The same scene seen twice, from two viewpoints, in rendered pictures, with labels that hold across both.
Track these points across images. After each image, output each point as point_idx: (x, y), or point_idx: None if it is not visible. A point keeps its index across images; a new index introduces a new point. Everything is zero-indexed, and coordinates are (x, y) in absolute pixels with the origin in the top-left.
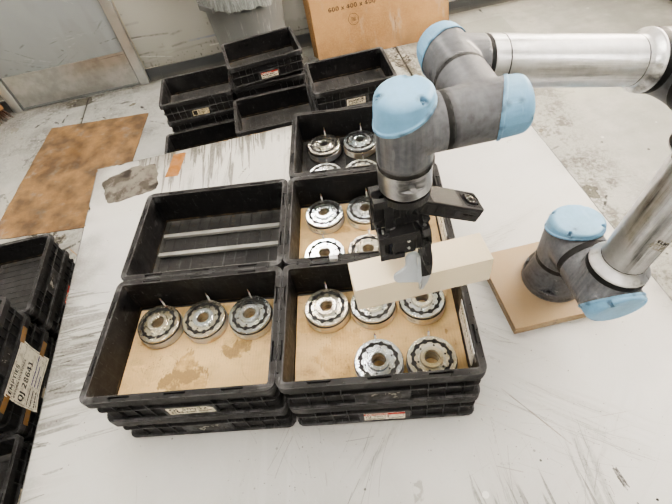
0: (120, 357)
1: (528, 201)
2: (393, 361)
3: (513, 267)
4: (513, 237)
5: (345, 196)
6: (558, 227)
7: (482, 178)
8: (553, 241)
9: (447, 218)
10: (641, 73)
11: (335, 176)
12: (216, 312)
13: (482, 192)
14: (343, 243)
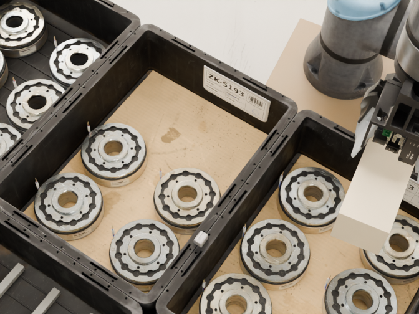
0: None
1: (220, 1)
2: (375, 285)
3: (300, 87)
4: (254, 54)
5: (60, 156)
6: (366, 7)
7: (141, 8)
8: (363, 25)
9: (250, 81)
10: None
11: (45, 137)
12: None
13: (162, 25)
14: (134, 217)
